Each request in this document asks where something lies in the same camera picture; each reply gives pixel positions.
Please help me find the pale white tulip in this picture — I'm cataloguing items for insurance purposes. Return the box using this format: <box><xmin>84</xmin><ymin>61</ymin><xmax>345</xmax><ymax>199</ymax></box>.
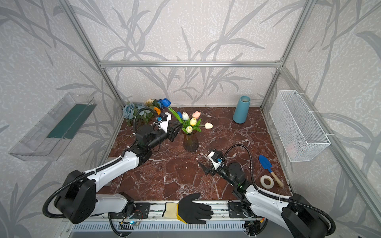
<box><xmin>182</xmin><ymin>112</ymin><xmax>189</xmax><ymax>121</ymax></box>

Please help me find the orange yellow tulip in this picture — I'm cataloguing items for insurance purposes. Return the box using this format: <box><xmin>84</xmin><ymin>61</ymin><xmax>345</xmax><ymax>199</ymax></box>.
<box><xmin>190</xmin><ymin>118</ymin><xmax>197</xmax><ymax>127</ymax></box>

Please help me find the pink glass vase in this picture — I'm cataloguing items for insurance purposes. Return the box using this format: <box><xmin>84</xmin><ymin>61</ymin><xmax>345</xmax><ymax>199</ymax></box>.
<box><xmin>183</xmin><ymin>132</ymin><xmax>199</xmax><ymax>152</ymax></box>

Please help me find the teal ceramic vase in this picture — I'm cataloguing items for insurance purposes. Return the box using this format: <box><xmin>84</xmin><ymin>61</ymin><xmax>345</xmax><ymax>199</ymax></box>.
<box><xmin>233</xmin><ymin>96</ymin><xmax>251</xmax><ymax>124</ymax></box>

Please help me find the orange marigold flower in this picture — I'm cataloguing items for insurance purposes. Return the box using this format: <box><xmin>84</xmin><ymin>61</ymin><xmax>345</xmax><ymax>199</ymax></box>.
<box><xmin>153</xmin><ymin>107</ymin><xmax>161</xmax><ymax>115</ymax></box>

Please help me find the cream tulip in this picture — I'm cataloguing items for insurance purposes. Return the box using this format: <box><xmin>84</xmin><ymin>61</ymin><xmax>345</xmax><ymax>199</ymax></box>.
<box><xmin>199</xmin><ymin>123</ymin><xmax>213</xmax><ymax>130</ymax></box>

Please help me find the cream sunflower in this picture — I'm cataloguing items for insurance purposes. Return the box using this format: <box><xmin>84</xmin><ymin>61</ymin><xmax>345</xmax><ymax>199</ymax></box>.
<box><xmin>145</xmin><ymin>99</ymin><xmax>154</xmax><ymax>107</ymax></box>

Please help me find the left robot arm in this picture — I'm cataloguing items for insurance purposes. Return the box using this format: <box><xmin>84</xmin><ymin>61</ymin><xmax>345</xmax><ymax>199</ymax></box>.
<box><xmin>42</xmin><ymin>122</ymin><xmax>181</xmax><ymax>224</ymax></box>

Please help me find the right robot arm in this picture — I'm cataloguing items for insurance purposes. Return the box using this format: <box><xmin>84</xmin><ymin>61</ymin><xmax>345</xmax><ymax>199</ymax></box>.
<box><xmin>199</xmin><ymin>150</ymin><xmax>336</xmax><ymax>238</ymax></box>

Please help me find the white tape roll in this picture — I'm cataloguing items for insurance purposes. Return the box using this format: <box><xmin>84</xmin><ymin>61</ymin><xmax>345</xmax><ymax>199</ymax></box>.
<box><xmin>260</xmin><ymin>175</ymin><xmax>274</xmax><ymax>189</ymax></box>

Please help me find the dusty blue rose bunch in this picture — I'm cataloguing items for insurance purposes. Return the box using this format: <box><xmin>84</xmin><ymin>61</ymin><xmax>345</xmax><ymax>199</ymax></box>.
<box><xmin>123</xmin><ymin>103</ymin><xmax>154</xmax><ymax>126</ymax></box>

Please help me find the blue hand trowel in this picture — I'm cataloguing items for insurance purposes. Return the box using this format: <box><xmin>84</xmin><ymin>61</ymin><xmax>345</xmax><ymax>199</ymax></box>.
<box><xmin>259</xmin><ymin>155</ymin><xmax>284</xmax><ymax>187</ymax></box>

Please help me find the black work glove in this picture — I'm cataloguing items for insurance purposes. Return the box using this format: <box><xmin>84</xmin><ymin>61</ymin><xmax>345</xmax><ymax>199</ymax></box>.
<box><xmin>162</xmin><ymin>193</ymin><xmax>214</xmax><ymax>225</ymax></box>

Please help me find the small circuit board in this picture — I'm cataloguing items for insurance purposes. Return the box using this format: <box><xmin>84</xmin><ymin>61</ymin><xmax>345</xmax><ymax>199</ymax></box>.
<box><xmin>119</xmin><ymin>221</ymin><xmax>140</xmax><ymax>230</ymax></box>

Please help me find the clear acrylic shelf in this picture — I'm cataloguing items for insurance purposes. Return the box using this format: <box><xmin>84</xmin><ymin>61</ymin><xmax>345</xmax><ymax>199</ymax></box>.
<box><xmin>9</xmin><ymin>93</ymin><xmax>97</xmax><ymax>161</ymax></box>

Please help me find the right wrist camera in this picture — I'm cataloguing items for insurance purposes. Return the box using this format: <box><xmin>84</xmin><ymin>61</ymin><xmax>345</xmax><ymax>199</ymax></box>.
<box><xmin>208</xmin><ymin>152</ymin><xmax>224</xmax><ymax>171</ymax></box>

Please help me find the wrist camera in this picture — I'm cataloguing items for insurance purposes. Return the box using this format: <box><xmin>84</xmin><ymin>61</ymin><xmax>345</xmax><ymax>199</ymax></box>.
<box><xmin>155</xmin><ymin>112</ymin><xmax>172</xmax><ymax>133</ymax></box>
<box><xmin>208</xmin><ymin>152</ymin><xmax>224</xmax><ymax>171</ymax></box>

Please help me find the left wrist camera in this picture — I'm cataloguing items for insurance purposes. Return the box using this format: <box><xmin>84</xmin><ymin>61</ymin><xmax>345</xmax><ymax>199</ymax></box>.
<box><xmin>155</xmin><ymin>112</ymin><xmax>172</xmax><ymax>133</ymax></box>

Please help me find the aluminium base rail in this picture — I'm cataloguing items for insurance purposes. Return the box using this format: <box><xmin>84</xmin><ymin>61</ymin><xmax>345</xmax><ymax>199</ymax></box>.
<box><xmin>62</xmin><ymin>200</ymin><xmax>313</xmax><ymax>222</ymax></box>

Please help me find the white wire basket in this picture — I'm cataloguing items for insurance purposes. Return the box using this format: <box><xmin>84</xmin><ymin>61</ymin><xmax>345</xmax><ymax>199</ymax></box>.
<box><xmin>270</xmin><ymin>90</ymin><xmax>331</xmax><ymax>162</ymax></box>

